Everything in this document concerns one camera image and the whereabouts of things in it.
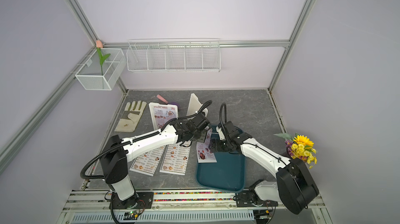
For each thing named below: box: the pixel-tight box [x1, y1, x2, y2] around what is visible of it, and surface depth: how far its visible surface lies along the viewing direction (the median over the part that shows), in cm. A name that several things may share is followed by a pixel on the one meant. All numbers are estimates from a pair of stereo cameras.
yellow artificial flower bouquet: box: [273, 132, 318, 169], surface depth 67 cm
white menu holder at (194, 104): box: [186, 92, 209, 120], surface depth 91 cm
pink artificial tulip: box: [95, 40, 111, 76], surface depth 91 cm
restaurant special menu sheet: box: [153, 105, 178, 130], surface depth 90 cm
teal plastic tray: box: [195, 151, 245, 193], surface depth 82 cm
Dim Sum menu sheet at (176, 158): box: [161, 140, 192, 174], surface depth 88 cm
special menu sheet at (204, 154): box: [196, 127, 218, 164], surface depth 84 cm
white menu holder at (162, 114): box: [148, 102, 179, 131], surface depth 89 cm
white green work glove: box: [114, 100, 147, 133], surface depth 107 cm
